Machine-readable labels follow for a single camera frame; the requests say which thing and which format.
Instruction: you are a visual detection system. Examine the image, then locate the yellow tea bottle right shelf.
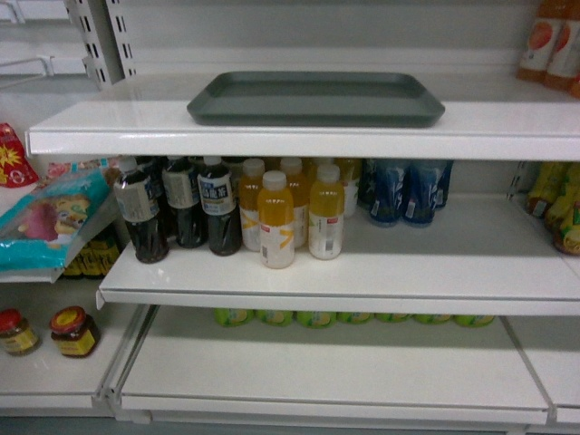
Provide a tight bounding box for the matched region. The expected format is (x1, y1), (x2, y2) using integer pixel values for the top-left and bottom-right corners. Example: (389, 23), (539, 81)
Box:
(526, 161), (568, 218)

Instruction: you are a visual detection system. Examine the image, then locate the blue drink bottle left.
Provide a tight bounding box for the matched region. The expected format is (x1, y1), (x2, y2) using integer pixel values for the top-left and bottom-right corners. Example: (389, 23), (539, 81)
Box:
(369, 159), (409, 227)

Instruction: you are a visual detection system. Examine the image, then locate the dark tea bottle front left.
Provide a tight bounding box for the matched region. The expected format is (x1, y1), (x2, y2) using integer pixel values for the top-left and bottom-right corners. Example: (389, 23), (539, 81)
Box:
(113, 157), (169, 264)

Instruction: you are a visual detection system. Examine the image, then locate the orange juice bottle left rear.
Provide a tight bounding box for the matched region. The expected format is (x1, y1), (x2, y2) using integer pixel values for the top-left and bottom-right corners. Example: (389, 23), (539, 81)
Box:
(238, 158), (266, 252)

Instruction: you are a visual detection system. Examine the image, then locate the blue drink bottle right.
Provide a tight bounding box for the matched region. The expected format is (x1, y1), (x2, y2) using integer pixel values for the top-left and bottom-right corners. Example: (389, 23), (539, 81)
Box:
(402, 160), (443, 227)

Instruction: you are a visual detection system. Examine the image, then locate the blue drink bottle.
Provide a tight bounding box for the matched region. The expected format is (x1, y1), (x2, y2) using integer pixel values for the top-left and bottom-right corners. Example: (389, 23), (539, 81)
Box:
(402, 160), (443, 227)
(369, 159), (409, 227)

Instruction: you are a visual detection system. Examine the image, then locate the white middle shelf board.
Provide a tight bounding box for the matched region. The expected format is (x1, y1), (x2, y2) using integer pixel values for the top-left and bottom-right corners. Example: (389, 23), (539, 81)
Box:
(96, 195), (579, 316)

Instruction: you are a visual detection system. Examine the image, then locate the red snack pouch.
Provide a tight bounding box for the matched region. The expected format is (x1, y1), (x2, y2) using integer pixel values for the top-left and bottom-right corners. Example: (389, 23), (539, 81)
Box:
(1, 123), (39, 189)

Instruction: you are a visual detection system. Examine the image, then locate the dark tea bottle blue label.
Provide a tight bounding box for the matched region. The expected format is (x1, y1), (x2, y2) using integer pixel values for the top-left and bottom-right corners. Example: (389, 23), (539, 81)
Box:
(198, 156), (242, 256)

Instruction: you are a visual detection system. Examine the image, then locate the red lid sauce jar right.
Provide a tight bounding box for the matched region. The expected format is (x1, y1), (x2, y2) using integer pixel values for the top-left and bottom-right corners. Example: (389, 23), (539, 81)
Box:
(49, 305), (101, 358)

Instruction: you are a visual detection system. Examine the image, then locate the teal snack bag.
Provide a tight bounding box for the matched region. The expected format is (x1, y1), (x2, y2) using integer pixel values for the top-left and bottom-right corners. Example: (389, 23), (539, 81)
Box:
(1, 167), (120, 273)

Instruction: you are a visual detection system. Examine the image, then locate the white shelf board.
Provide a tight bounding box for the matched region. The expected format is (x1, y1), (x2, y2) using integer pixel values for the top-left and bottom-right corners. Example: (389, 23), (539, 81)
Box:
(92, 304), (556, 425)
(25, 72), (579, 161)
(96, 195), (579, 316)

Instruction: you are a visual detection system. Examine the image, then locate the red lid sauce jar left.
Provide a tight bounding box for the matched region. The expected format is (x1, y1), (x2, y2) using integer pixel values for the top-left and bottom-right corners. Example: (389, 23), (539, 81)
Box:
(1, 308), (41, 356)

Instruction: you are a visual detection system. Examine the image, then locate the white bottom shelf board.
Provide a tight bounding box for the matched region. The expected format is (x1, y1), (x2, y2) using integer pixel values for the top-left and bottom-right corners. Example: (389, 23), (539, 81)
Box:
(92, 304), (556, 425)

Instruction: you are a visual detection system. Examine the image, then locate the orange juice bottle front right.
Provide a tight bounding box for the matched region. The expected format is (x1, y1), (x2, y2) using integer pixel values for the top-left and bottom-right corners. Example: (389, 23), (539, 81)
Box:
(308, 163), (344, 260)

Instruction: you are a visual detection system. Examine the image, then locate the dark tea bottle middle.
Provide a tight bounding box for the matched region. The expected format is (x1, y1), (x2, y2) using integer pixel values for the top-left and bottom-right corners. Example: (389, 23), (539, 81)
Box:
(162, 156), (208, 248)

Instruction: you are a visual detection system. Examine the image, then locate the orange juice bottle front centre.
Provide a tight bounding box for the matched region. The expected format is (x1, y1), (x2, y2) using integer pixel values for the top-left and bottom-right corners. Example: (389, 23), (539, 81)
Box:
(257, 170), (295, 269)

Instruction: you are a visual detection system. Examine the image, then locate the orange juice bottle top shelf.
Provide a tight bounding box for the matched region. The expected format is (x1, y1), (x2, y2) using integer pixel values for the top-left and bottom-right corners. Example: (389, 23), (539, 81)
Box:
(516, 0), (570, 82)

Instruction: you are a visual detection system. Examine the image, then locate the red lid sauce jar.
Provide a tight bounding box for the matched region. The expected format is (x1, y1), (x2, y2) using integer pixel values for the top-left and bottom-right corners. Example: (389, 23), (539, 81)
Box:
(49, 305), (101, 358)
(1, 308), (41, 356)

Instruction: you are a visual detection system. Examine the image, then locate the white top shelf board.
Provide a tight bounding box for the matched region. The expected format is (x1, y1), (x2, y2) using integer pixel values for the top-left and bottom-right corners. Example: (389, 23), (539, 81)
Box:
(25, 72), (579, 161)

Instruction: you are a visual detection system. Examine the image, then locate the grey rectangular serving tray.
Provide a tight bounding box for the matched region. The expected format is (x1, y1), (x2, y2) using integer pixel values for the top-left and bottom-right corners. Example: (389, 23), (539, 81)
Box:
(187, 71), (445, 128)

